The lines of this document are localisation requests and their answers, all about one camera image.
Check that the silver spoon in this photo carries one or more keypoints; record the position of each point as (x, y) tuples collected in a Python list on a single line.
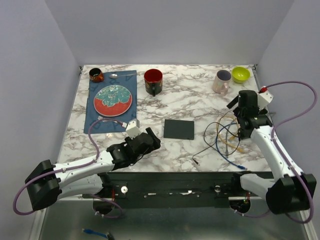
[(116, 76)]

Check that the small brown cup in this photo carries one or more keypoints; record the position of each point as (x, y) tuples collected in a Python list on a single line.
[(96, 75)]

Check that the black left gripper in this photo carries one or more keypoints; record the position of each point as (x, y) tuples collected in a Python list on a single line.
[(156, 141)]

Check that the red and teal plate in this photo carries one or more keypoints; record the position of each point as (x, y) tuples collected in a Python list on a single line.
[(112, 101)]

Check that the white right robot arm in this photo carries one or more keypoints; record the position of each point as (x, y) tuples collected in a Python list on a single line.
[(290, 190)]

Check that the pink mug purple inside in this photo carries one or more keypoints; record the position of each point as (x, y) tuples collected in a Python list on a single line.
[(221, 82)]

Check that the black mug red inside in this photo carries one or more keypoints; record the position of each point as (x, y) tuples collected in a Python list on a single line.
[(153, 80)]

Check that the black mounting base plate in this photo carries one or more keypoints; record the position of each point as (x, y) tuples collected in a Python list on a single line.
[(133, 190)]

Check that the black network switch box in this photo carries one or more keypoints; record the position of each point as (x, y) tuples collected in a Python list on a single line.
[(179, 129)]

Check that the lime green bowl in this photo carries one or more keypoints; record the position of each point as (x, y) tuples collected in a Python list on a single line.
[(240, 74)]

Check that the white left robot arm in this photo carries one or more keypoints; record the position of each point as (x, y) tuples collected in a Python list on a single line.
[(49, 182)]

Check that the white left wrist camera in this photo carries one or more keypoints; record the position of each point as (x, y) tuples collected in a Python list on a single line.
[(132, 128)]

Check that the blue placemat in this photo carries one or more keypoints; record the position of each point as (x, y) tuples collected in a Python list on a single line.
[(130, 82)]

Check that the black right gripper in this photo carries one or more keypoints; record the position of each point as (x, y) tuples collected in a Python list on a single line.
[(233, 102)]

